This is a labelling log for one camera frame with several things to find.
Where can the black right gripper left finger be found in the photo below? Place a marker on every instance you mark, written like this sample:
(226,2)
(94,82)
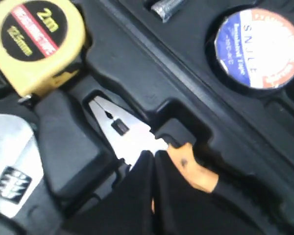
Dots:
(125,211)

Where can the chrome adjustable wrench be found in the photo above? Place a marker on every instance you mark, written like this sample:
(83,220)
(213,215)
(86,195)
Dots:
(20,164)

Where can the black electrical tape roll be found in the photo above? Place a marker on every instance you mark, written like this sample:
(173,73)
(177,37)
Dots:
(250,49)

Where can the clear handle tester screwdriver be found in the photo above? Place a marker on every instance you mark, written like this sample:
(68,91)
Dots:
(165,9)

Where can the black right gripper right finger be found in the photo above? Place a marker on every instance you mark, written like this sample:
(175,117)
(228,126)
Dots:
(183,210)

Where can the orange black combination pliers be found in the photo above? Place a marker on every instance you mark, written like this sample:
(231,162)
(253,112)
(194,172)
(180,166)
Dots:
(129,136)

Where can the black plastic tool case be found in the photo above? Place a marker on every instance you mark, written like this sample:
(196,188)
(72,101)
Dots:
(158,72)

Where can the yellow 2m tape measure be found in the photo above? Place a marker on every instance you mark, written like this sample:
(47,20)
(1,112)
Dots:
(40,44)

